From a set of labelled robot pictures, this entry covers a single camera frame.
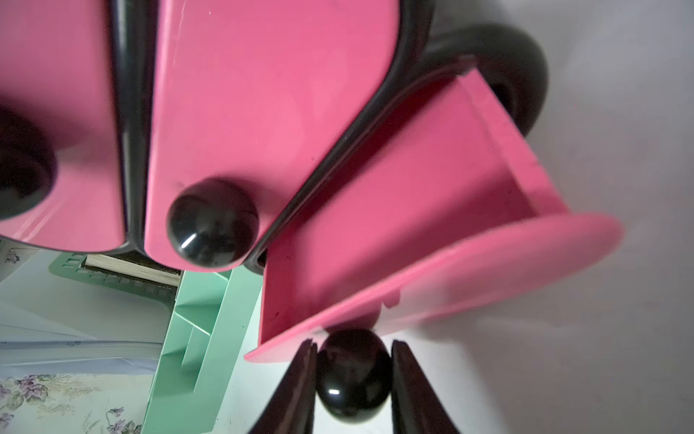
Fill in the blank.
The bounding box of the green plastic file organizer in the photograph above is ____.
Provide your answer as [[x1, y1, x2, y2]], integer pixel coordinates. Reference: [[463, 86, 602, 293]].
[[49, 253, 263, 433]]

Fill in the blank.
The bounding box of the pink top drawer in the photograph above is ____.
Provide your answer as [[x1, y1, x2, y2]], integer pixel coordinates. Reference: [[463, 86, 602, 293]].
[[1, 1, 126, 252]]

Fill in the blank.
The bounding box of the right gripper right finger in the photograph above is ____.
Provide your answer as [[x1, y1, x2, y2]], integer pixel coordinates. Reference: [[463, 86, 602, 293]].
[[391, 340, 459, 434]]

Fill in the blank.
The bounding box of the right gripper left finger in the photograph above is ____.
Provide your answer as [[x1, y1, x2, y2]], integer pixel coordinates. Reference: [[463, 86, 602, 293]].
[[249, 340, 317, 434]]

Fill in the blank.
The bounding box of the pink bottom drawer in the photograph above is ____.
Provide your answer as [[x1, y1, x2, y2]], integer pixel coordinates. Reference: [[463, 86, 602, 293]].
[[246, 71, 623, 380]]

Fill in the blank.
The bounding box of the black pink drawer cabinet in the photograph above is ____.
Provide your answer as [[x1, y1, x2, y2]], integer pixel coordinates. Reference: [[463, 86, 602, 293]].
[[108, 1, 549, 271]]

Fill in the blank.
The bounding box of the pink drawer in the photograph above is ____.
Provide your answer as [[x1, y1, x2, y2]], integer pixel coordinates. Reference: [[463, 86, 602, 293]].
[[1, 1, 126, 252], [144, 1, 400, 269], [246, 71, 623, 380]]

